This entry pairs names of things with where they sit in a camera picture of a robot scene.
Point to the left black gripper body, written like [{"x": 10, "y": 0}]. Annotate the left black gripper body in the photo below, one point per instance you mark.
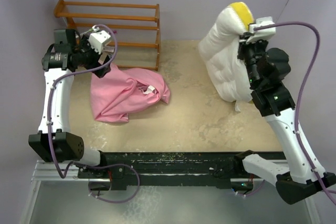
[{"x": 87, "y": 56}]

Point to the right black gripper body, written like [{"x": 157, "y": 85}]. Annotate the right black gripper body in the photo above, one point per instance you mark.
[{"x": 250, "y": 51}]

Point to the white yellow pillow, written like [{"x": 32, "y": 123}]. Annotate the white yellow pillow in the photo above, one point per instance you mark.
[{"x": 219, "y": 51}]

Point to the pink satin pillowcase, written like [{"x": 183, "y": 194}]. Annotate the pink satin pillowcase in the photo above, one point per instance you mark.
[{"x": 121, "y": 92}]

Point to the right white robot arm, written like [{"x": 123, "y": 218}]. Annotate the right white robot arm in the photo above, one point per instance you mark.
[{"x": 251, "y": 162}]

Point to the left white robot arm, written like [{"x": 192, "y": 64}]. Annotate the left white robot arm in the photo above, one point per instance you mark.
[{"x": 54, "y": 142}]

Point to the small white card packet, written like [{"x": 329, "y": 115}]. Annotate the small white card packet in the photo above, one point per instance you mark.
[{"x": 109, "y": 49}]

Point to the wooden shelf rack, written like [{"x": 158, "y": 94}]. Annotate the wooden shelf rack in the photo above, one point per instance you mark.
[{"x": 61, "y": 11}]

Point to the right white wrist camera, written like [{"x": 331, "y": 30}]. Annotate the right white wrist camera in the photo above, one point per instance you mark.
[{"x": 263, "y": 34}]

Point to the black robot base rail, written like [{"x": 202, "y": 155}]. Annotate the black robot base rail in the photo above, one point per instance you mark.
[{"x": 214, "y": 169}]

